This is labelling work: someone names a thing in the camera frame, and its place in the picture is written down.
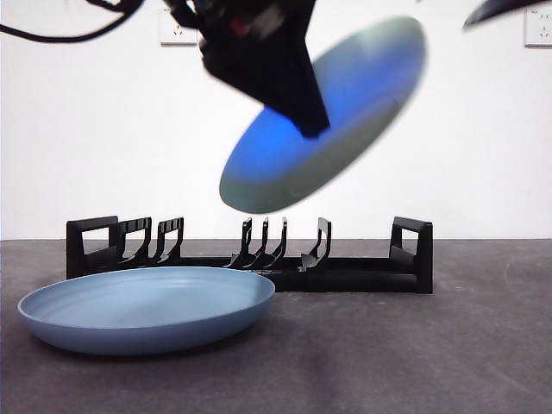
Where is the black cable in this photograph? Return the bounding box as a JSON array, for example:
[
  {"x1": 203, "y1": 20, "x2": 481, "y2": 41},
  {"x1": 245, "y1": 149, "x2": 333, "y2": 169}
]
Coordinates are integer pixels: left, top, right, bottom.
[{"x1": 0, "y1": 0, "x2": 146, "y2": 44}]

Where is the blue round plate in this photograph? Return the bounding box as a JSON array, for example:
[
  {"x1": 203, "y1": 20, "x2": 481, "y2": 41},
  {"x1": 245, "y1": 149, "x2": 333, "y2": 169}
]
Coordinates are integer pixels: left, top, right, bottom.
[{"x1": 16, "y1": 266, "x2": 276, "y2": 357}]

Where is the green round plate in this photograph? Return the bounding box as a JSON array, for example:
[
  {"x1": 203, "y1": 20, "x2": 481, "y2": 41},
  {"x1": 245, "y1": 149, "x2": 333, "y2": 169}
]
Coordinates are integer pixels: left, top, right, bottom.
[{"x1": 218, "y1": 15, "x2": 429, "y2": 215}]

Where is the white wall socket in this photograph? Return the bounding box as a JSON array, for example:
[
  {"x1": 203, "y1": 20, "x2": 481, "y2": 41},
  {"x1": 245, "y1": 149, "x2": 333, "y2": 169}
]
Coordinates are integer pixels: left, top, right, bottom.
[
  {"x1": 160, "y1": 7, "x2": 199, "y2": 47},
  {"x1": 524, "y1": 8, "x2": 552, "y2": 47}
]

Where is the black plate rack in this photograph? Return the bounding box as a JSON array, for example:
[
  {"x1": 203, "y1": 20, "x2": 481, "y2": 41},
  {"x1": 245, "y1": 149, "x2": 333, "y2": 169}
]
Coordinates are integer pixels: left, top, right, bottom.
[{"x1": 66, "y1": 215, "x2": 435, "y2": 295}]

